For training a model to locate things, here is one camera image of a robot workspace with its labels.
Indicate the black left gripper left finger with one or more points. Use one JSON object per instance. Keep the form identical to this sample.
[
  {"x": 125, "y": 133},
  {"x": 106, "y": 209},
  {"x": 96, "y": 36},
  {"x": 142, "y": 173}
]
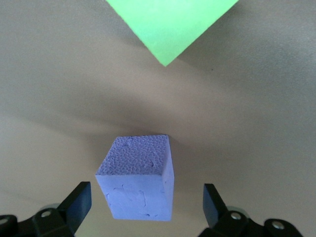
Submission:
[{"x": 74, "y": 207}]

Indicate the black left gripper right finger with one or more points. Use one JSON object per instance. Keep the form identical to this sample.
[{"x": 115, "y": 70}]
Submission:
[{"x": 214, "y": 209}]

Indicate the purple foam cube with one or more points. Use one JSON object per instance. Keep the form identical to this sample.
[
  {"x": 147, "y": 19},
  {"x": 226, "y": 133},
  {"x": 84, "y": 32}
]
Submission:
[{"x": 133, "y": 172}]

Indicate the large table cover sheet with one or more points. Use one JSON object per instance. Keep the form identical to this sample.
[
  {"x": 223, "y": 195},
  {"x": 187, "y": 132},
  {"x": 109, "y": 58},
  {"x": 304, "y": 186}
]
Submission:
[{"x": 49, "y": 98}]

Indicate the green foam cube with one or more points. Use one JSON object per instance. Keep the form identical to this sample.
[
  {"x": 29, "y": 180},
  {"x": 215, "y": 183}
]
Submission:
[{"x": 170, "y": 24}]

